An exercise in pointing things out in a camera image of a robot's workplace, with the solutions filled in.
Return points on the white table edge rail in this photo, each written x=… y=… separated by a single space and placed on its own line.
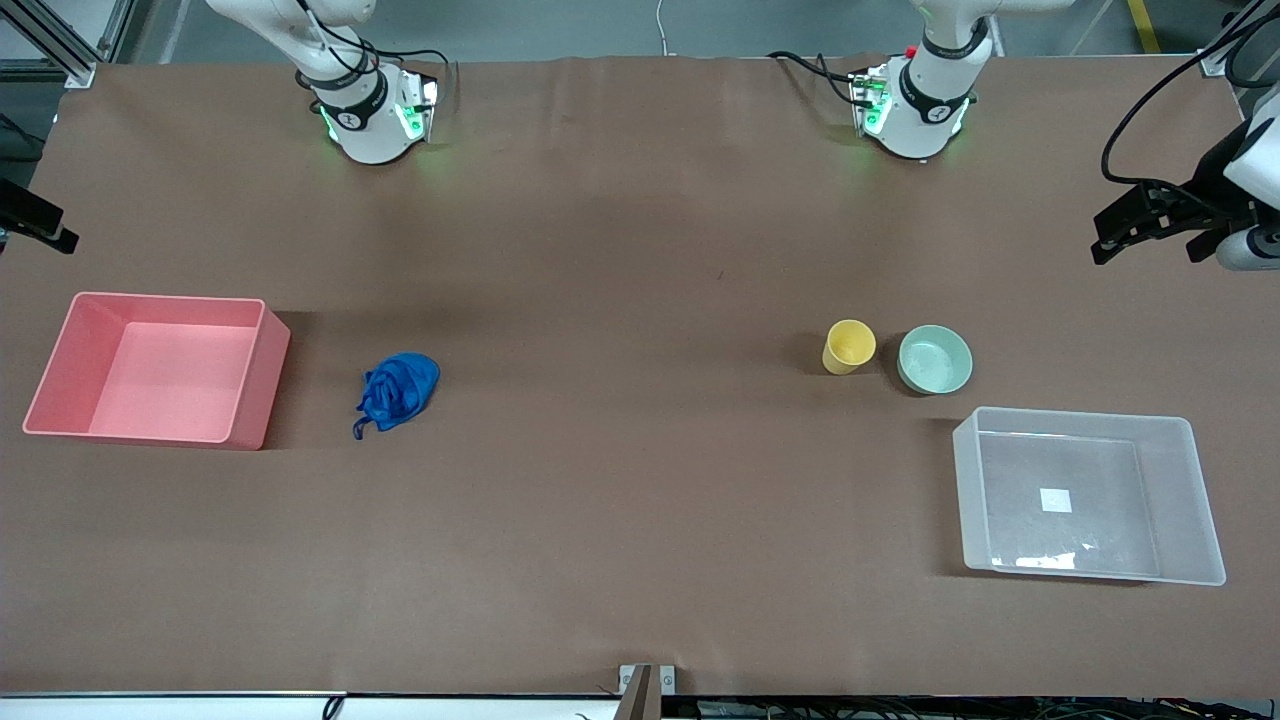
x=200 y=707

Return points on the aluminium frame profile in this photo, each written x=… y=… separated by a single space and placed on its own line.
x=60 y=45
x=1232 y=45

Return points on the yellow plastic cup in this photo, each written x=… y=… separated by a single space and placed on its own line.
x=848 y=348

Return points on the pink plastic bin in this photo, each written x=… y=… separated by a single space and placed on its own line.
x=170 y=380

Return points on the blue cloth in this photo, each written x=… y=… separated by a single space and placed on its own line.
x=402 y=388

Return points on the mint green bowl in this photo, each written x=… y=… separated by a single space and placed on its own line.
x=935 y=360

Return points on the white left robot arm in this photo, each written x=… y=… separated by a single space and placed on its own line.
x=925 y=110

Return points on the brown table cover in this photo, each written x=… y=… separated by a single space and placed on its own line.
x=620 y=300

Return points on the clear plastic storage box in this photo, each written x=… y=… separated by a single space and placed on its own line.
x=1080 y=500

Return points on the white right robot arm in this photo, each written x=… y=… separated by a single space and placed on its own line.
x=365 y=125

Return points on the metal table edge bracket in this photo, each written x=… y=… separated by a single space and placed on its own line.
x=647 y=690

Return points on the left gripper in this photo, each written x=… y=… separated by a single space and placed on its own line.
x=1203 y=189

